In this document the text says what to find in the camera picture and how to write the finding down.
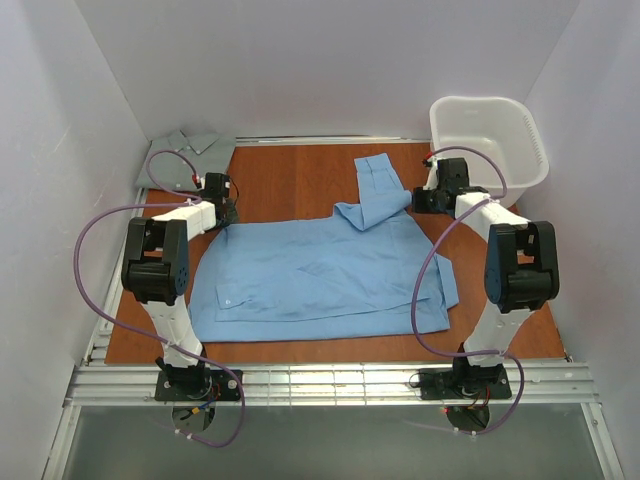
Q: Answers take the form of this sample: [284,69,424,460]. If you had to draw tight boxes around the light blue long sleeve shirt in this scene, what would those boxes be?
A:
[189,154,459,343]

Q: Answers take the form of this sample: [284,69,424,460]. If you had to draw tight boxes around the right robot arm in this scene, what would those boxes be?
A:
[412,154,560,400]

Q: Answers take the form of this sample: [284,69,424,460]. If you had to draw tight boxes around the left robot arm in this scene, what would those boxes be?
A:
[121,173,235,397]

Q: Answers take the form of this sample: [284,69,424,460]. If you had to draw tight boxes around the folded grey shirt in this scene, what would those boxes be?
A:
[135,130,236,192]

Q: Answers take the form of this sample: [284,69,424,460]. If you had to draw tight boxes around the white plastic basket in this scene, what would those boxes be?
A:
[429,96,549,208]

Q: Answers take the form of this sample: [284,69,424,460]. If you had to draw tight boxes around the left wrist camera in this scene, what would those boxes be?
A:
[191,173,205,191]

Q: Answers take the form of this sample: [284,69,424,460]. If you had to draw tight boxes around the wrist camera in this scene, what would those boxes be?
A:
[423,154,440,190]
[191,173,205,191]

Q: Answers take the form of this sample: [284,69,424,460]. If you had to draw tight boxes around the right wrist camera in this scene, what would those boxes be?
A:
[423,154,440,190]

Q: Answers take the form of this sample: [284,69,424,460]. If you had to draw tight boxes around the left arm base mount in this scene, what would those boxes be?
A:
[154,369,243,402]

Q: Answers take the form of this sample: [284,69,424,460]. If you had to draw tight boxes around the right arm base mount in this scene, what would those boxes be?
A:
[409,365,512,400]

